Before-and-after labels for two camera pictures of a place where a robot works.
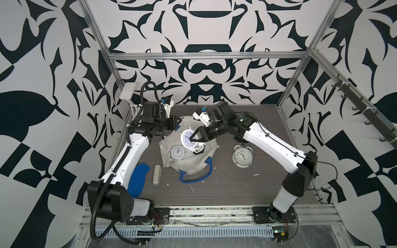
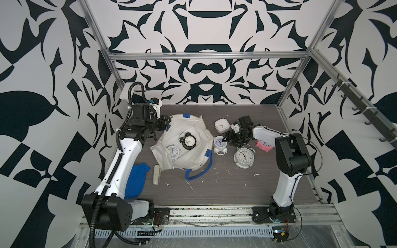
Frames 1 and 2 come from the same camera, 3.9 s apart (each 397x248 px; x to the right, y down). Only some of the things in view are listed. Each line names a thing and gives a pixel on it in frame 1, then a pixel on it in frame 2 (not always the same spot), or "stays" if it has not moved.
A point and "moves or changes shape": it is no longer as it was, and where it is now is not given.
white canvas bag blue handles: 186,160 moves or changes shape
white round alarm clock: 242,156 stays
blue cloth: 137,180 stays
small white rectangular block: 157,172 stays
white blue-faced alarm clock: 197,148 → 219,146
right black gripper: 202,133 → 230,136
